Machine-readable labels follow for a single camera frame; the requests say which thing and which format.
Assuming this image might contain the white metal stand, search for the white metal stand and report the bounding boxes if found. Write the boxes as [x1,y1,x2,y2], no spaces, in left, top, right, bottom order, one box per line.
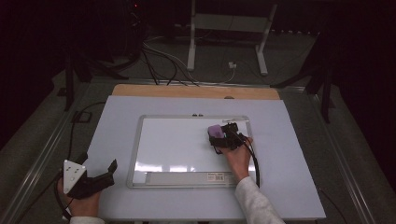
[186,0,278,77]

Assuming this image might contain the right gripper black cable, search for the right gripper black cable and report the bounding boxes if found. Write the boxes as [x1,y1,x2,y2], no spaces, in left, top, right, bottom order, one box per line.
[237,133,262,189]

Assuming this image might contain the black floor cables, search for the black floor cables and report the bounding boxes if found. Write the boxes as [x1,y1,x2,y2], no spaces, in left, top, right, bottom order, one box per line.
[140,41,200,87]

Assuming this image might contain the silver framed whiteboard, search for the silver framed whiteboard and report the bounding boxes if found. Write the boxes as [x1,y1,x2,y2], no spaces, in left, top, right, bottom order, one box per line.
[125,114,263,190]

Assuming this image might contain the black tripod stand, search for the black tripod stand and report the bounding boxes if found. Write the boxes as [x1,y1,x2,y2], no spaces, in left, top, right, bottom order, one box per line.
[57,46,129,112]
[270,31,335,124]

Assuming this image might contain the person's left hand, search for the person's left hand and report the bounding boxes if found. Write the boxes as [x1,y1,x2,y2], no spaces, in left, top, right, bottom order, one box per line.
[56,178,101,217]

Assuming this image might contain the white table mat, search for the white table mat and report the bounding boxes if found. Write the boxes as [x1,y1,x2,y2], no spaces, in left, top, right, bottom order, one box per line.
[83,94,327,222]

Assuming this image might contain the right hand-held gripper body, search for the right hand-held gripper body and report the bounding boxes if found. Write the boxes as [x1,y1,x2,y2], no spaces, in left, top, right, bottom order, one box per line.
[214,117,250,151]

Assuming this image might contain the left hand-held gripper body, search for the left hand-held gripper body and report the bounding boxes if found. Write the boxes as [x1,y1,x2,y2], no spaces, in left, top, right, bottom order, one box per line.
[62,159,115,201]

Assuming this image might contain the purple and black whiteboard eraser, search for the purple and black whiteboard eraser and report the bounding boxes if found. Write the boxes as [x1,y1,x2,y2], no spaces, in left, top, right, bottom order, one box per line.
[207,124,226,140]

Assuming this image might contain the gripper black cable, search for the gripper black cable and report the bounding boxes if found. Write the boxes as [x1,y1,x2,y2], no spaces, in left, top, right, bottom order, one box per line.
[53,169,73,220]
[237,133,262,189]

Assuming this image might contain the thin black floor cable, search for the thin black floor cable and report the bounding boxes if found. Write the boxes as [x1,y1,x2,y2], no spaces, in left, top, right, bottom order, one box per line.
[68,101,107,160]

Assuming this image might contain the wooden table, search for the wooden table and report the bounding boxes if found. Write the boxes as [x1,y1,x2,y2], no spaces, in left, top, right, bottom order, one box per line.
[111,83,281,101]

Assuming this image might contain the person's right hand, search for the person's right hand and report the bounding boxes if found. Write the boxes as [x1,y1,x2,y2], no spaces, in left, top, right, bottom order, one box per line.
[222,136,254,185]

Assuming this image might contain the black square floor plate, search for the black square floor plate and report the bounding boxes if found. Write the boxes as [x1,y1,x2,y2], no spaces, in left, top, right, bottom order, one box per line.
[71,110,93,124]

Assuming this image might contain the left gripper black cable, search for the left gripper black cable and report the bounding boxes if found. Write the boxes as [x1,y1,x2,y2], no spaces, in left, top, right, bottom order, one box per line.
[53,169,73,220]

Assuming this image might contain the white floor cable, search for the white floor cable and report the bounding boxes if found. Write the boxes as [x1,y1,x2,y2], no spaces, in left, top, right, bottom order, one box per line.
[143,36,236,86]

